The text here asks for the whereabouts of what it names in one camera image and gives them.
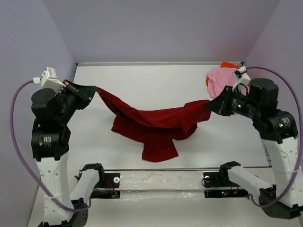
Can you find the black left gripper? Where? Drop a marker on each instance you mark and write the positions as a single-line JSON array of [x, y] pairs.
[[85, 93]]

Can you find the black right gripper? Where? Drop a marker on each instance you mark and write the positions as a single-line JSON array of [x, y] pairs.
[[219, 104]]

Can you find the dark red t shirt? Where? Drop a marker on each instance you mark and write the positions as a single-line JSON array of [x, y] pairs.
[[156, 129]]

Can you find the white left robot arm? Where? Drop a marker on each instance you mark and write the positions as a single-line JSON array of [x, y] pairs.
[[50, 145]]

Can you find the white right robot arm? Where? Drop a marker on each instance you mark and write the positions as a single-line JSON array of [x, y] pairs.
[[279, 136]]

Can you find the pink t shirt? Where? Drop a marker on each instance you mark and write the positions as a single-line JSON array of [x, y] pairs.
[[215, 92]]

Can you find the orange t shirt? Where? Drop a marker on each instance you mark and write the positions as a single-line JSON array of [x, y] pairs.
[[230, 65]]

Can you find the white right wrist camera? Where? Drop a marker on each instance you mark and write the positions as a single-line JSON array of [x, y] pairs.
[[242, 81]]

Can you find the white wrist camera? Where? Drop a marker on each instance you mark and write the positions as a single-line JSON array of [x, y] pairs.
[[242, 81], [48, 79]]

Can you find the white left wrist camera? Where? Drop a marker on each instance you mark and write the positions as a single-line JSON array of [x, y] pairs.
[[48, 79]]

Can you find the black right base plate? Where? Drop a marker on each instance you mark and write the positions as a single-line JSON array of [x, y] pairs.
[[215, 187]]

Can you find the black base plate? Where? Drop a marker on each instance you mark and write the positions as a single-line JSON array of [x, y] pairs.
[[215, 187], [109, 188]]

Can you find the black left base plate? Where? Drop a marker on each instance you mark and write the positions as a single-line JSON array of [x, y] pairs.
[[109, 188]]

